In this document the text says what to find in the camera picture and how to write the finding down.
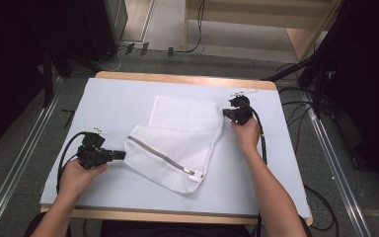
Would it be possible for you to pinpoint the grey cabinet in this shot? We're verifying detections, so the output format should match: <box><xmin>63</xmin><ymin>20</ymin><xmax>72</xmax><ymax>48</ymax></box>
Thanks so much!
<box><xmin>103</xmin><ymin>0</ymin><xmax>129</xmax><ymax>43</ymax></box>

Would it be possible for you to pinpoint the white mesh laundry bag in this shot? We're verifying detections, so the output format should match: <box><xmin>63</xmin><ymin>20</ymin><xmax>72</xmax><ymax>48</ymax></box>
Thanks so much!
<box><xmin>123</xmin><ymin>123</ymin><xmax>224</xmax><ymax>195</ymax></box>

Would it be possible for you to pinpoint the person's left hand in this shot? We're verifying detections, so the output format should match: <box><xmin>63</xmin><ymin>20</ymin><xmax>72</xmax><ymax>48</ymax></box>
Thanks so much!
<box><xmin>58</xmin><ymin>158</ymin><xmax>109</xmax><ymax>199</ymax></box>

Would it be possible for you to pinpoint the white gridded cloth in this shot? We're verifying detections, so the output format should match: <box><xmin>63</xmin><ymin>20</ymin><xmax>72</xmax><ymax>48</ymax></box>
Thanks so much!
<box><xmin>148</xmin><ymin>95</ymin><xmax>225</xmax><ymax>133</ymax></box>

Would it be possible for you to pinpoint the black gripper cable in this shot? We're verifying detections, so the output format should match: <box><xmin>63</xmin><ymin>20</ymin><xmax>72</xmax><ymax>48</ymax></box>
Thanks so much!
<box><xmin>55</xmin><ymin>131</ymin><xmax>91</xmax><ymax>196</ymax></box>
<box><xmin>242</xmin><ymin>100</ymin><xmax>268</xmax><ymax>237</ymax></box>

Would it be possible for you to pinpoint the white floor cable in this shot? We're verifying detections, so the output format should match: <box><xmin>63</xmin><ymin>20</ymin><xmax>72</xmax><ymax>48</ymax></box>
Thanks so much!
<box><xmin>101</xmin><ymin>45</ymin><xmax>128</xmax><ymax>72</ymax></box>

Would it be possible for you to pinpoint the metal floor rail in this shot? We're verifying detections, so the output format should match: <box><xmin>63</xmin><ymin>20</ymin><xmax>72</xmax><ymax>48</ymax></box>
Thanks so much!
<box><xmin>299</xmin><ymin>89</ymin><xmax>373</xmax><ymax>237</ymax></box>
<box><xmin>0</xmin><ymin>75</ymin><xmax>64</xmax><ymax>237</ymax></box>

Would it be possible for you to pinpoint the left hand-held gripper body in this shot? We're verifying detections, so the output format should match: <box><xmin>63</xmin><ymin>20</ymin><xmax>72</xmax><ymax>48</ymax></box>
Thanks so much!
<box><xmin>76</xmin><ymin>127</ymin><xmax>114</xmax><ymax>171</ymax></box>

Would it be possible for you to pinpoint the person's right hand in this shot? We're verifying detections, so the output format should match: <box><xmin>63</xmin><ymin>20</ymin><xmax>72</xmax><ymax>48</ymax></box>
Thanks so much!
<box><xmin>231</xmin><ymin>117</ymin><xmax>262</xmax><ymax>153</ymax></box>

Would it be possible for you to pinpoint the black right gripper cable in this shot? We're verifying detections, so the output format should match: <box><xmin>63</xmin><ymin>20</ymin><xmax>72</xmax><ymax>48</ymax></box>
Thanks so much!
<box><xmin>242</xmin><ymin>100</ymin><xmax>268</xmax><ymax>237</ymax></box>

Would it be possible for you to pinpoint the person's dark clothing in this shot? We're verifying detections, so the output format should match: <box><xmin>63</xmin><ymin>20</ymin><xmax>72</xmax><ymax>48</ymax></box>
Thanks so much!
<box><xmin>24</xmin><ymin>211</ymin><xmax>312</xmax><ymax>237</ymax></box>

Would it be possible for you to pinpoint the wooden table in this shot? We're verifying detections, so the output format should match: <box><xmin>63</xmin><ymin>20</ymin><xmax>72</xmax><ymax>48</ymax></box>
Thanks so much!
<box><xmin>38</xmin><ymin>70</ymin><xmax>314</xmax><ymax>227</ymax></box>

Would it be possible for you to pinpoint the black hanging cable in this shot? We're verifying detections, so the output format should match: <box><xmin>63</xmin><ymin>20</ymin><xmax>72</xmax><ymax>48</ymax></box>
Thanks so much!
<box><xmin>173</xmin><ymin>0</ymin><xmax>207</xmax><ymax>54</ymax></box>

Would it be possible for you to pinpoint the light wooden shelf unit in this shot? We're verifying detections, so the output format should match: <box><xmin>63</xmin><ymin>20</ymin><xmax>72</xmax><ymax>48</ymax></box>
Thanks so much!
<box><xmin>183</xmin><ymin>0</ymin><xmax>344</xmax><ymax>62</ymax></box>

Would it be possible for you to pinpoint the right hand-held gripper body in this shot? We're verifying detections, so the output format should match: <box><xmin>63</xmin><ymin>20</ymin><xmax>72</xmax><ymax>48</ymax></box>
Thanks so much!
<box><xmin>227</xmin><ymin>88</ymin><xmax>260</xmax><ymax>126</ymax></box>

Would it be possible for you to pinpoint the black curtain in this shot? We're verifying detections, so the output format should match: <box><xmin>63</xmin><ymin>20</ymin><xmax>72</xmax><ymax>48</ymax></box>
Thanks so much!
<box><xmin>304</xmin><ymin>0</ymin><xmax>379</xmax><ymax>196</ymax></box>
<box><xmin>0</xmin><ymin>0</ymin><xmax>120</xmax><ymax>158</ymax></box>

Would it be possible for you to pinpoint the black floor cable loop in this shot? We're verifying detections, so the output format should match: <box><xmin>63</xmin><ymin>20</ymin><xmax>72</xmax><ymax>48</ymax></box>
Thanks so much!
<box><xmin>303</xmin><ymin>183</ymin><xmax>341</xmax><ymax>232</ymax></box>

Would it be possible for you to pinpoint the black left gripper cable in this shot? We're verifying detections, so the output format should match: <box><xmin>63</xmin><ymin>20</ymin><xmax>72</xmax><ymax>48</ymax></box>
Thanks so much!
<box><xmin>55</xmin><ymin>131</ymin><xmax>91</xmax><ymax>196</ymax></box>

